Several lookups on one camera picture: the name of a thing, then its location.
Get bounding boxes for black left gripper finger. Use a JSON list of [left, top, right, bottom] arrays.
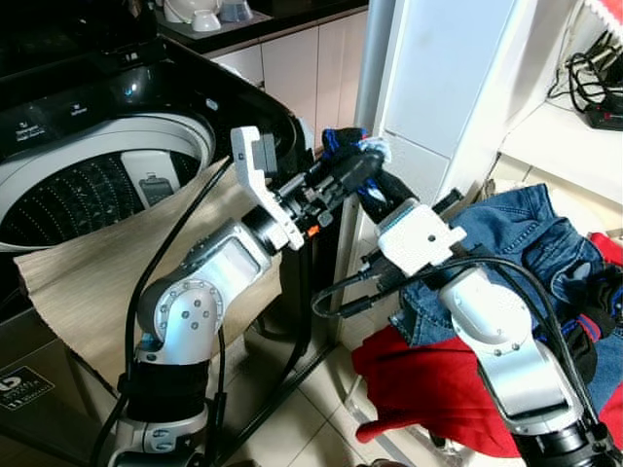
[[329, 148, 384, 187], [331, 175, 375, 206]]

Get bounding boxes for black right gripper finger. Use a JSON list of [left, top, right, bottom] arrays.
[[355, 170, 399, 201]]

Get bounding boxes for blue black white sock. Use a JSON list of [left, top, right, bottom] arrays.
[[321, 126, 392, 174]]

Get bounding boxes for black top-load washing machine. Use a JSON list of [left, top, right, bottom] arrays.
[[0, 37, 324, 327]]

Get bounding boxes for cream kitchen cabinets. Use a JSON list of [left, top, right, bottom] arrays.
[[207, 10, 372, 149]]

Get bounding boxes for white tall panel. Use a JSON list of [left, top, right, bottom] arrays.
[[353, 0, 524, 210]]

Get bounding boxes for blue denim jeans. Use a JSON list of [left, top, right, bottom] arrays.
[[394, 182, 623, 417]]

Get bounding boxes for white shelf unit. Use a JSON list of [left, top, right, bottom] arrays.
[[495, 95, 623, 207]]

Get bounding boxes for red cloth garment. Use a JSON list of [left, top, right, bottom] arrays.
[[351, 231, 623, 460]]

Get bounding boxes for grey cup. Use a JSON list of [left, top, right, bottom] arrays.
[[220, 0, 255, 23]]

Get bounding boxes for white cup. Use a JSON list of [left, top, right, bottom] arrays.
[[160, 0, 226, 33]]

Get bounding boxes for steel washer drum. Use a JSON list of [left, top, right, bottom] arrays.
[[0, 114, 216, 251]]

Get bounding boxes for black sock with stripes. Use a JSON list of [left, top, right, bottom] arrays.
[[558, 261, 623, 382]]

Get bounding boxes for black power strip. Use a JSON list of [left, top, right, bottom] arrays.
[[581, 92, 623, 132]]

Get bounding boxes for red towel white trim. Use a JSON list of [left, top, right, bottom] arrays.
[[582, 0, 623, 42]]

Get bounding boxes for brown box with label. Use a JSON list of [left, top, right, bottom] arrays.
[[0, 292, 129, 467]]

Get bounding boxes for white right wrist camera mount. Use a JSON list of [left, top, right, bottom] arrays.
[[378, 198, 467, 279]]

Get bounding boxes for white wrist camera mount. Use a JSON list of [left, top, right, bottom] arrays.
[[378, 198, 467, 279], [230, 126, 306, 252]]

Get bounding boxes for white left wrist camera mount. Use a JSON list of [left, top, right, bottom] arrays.
[[230, 126, 306, 252]]

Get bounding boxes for tangled black cables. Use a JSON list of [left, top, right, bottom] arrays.
[[546, 32, 623, 113]]

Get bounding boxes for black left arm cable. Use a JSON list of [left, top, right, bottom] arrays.
[[91, 156, 240, 467]]

